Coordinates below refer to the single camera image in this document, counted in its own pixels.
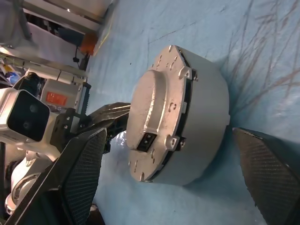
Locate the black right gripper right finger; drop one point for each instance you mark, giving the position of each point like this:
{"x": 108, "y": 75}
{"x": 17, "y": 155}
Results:
{"x": 269, "y": 175}

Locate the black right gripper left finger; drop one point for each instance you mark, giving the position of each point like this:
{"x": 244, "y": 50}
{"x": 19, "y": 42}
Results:
{"x": 79, "y": 175}

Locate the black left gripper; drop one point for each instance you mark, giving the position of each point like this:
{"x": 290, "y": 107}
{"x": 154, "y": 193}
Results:
{"x": 63, "y": 126}

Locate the silver hinged motor lid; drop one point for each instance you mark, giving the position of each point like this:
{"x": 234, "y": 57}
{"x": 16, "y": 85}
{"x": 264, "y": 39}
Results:
{"x": 152, "y": 105}

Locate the silver round motor housing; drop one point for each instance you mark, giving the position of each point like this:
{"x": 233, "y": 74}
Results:
{"x": 206, "y": 117}

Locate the black finned heat sink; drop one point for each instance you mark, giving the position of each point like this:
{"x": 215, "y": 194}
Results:
{"x": 84, "y": 98}

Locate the white box with orange label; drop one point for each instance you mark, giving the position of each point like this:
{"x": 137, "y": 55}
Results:
{"x": 56, "y": 97}

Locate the orange object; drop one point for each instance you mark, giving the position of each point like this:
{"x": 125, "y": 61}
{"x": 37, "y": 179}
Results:
{"x": 89, "y": 43}

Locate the aluminium frame rail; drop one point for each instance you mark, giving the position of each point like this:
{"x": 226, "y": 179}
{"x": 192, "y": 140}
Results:
{"x": 47, "y": 68}

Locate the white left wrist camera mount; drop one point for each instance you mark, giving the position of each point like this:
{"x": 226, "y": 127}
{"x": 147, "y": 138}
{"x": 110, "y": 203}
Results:
{"x": 7, "y": 103}

